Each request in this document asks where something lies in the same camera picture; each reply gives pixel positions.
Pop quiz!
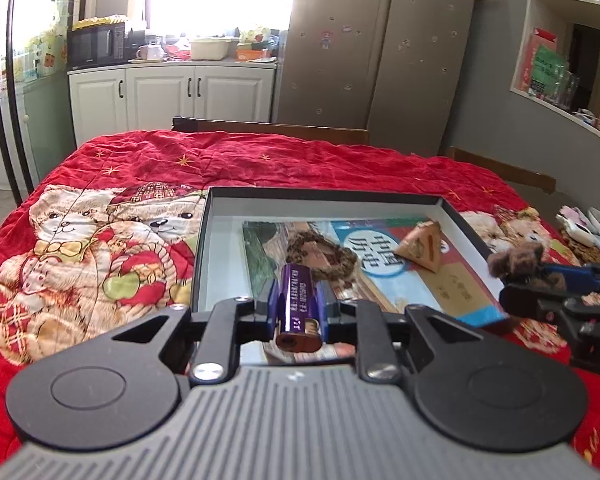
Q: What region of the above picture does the white wall shelf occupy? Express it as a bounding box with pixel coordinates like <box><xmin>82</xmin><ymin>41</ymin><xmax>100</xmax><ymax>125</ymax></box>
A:
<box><xmin>509</xmin><ymin>0</ymin><xmax>600</xmax><ymax>151</ymax></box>

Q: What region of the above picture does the red paper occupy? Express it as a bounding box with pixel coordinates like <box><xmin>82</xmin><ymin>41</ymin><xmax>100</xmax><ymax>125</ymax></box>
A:
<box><xmin>522</xmin><ymin>27</ymin><xmax>558</xmax><ymax>91</ymax></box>

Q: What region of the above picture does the brown triangular packet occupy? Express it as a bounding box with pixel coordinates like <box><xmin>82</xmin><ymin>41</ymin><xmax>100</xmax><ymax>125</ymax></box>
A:
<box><xmin>395</xmin><ymin>220</ymin><xmax>443</xmax><ymax>273</ymax></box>

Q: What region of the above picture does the white kitchen cabinet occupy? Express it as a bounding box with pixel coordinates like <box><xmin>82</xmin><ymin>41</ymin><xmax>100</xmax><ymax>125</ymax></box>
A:
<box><xmin>67</xmin><ymin>62</ymin><xmax>277</xmax><ymax>148</ymax></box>

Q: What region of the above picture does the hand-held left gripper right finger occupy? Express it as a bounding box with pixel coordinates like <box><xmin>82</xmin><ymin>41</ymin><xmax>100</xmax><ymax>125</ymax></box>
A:
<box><xmin>322</xmin><ymin>282</ymin><xmax>525</xmax><ymax>385</ymax></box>

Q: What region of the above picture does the purple candy bar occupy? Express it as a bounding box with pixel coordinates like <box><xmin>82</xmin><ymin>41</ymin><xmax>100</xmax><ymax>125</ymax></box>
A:
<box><xmin>275</xmin><ymin>262</ymin><xmax>327</xmax><ymax>353</ymax></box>

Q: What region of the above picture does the cream plastic basin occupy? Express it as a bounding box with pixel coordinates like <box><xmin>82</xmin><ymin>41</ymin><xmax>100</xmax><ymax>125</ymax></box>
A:
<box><xmin>189</xmin><ymin>37</ymin><xmax>231</xmax><ymax>61</ymax></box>

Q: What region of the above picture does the green poster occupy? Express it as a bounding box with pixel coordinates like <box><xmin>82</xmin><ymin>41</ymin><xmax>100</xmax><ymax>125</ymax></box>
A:
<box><xmin>530</xmin><ymin>44</ymin><xmax>571</xmax><ymax>96</ymax></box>

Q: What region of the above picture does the yellow cloth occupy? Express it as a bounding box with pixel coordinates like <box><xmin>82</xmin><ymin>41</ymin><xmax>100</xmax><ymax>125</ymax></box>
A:
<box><xmin>72</xmin><ymin>15</ymin><xmax>126</xmax><ymax>30</ymax></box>

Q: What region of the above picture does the silver fridge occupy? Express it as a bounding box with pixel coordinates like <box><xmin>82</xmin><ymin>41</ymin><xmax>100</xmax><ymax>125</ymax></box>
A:
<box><xmin>270</xmin><ymin>0</ymin><xmax>481</xmax><ymax>156</ymax></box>

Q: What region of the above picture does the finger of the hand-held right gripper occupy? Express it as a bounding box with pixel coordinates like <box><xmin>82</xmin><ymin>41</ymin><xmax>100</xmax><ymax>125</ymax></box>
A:
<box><xmin>499</xmin><ymin>284</ymin><xmax>600</xmax><ymax>332</ymax></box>
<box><xmin>542</xmin><ymin>255</ymin><xmax>600</xmax><ymax>292</ymax></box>

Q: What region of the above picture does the leopard print scrunchie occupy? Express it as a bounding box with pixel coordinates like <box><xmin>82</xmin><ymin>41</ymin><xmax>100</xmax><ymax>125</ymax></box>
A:
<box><xmin>285</xmin><ymin>232</ymin><xmax>358</xmax><ymax>281</ymax></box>

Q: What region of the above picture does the orange box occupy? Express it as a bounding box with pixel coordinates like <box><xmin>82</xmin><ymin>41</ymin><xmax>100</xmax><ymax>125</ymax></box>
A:
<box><xmin>236</xmin><ymin>42</ymin><xmax>273</xmax><ymax>61</ymax></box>

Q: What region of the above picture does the row of clear glasses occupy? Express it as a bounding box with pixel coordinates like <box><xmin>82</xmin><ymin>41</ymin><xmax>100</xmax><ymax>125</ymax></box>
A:
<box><xmin>555</xmin><ymin>67</ymin><xmax>581</xmax><ymax>108</ymax></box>

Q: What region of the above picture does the brown fuzzy scrunchie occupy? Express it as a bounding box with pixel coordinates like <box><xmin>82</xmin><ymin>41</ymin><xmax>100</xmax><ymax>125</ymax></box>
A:
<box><xmin>487</xmin><ymin>241</ymin><xmax>568</xmax><ymax>291</ymax></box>

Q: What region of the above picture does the black microwave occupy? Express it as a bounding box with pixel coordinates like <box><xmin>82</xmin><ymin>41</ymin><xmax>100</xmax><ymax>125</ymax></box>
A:
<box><xmin>66</xmin><ymin>24</ymin><xmax>127</xmax><ymax>70</ymax></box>

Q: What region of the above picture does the black shallow box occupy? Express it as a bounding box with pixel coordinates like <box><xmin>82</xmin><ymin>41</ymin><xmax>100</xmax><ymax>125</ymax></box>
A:
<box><xmin>190</xmin><ymin>186</ymin><xmax>511</xmax><ymax>366</ymax></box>

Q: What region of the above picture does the white pink object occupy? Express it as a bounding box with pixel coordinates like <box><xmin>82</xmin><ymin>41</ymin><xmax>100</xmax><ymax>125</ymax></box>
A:
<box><xmin>555</xmin><ymin>205</ymin><xmax>600</xmax><ymax>251</ymax></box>

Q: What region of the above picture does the illustrated book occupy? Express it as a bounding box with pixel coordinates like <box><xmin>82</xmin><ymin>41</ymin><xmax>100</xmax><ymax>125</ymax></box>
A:
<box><xmin>241</xmin><ymin>217</ymin><xmax>510</xmax><ymax>366</ymax></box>

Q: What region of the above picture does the red bear printed blanket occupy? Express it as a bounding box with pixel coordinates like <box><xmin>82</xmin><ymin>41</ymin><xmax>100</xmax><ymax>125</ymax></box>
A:
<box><xmin>0</xmin><ymin>129</ymin><xmax>600</xmax><ymax>461</ymax></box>

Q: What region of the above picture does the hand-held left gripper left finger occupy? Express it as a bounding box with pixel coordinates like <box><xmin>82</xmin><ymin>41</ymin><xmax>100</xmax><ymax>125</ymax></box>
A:
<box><xmin>111</xmin><ymin>280</ymin><xmax>281</xmax><ymax>386</ymax></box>

